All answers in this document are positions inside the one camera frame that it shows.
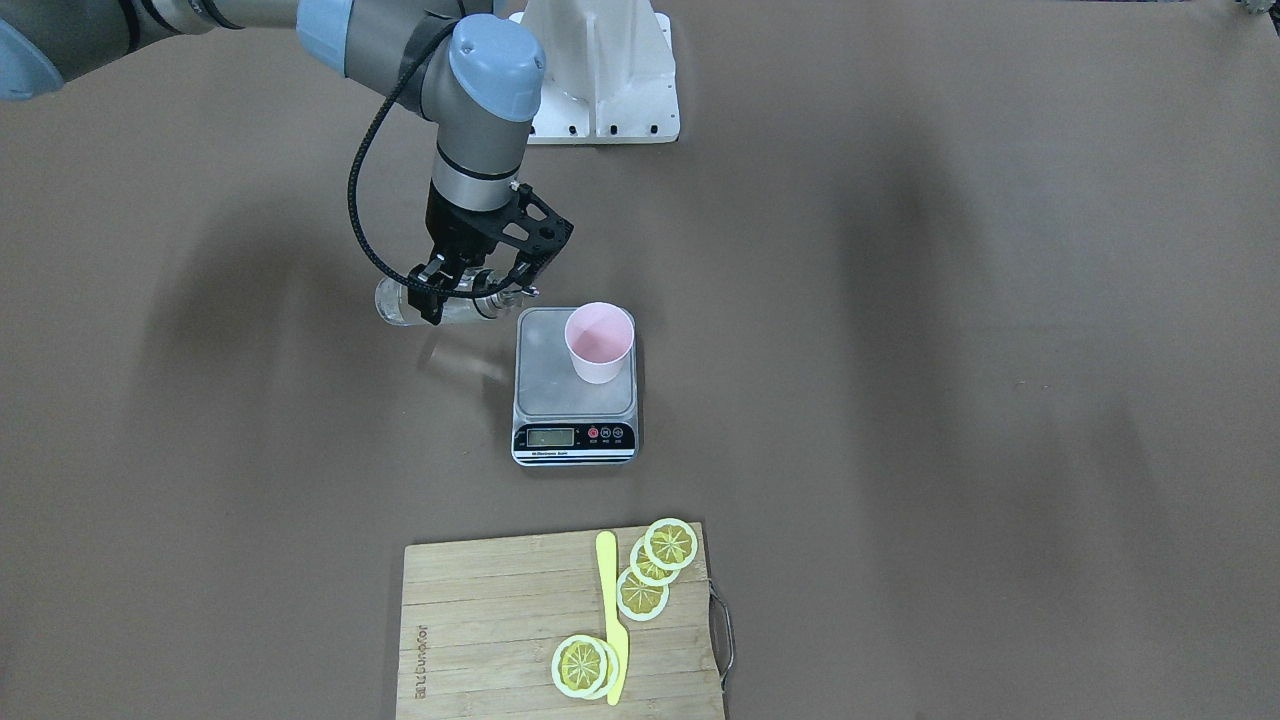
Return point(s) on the yellow plastic knife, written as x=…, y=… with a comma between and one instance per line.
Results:
x=616, y=635

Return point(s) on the lemon slice under bottom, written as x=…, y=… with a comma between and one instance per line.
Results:
x=612, y=670

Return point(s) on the glass sauce bottle metal spout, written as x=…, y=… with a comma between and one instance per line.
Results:
x=390, y=299

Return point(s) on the bamboo cutting board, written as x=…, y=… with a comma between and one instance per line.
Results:
x=481, y=620

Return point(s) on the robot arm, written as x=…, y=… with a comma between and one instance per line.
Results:
x=477, y=77

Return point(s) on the digital kitchen scale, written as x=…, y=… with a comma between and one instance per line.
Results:
x=559, y=419

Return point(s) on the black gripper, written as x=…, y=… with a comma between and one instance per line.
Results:
x=455, y=233

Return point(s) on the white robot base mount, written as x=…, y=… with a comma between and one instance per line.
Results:
x=611, y=75

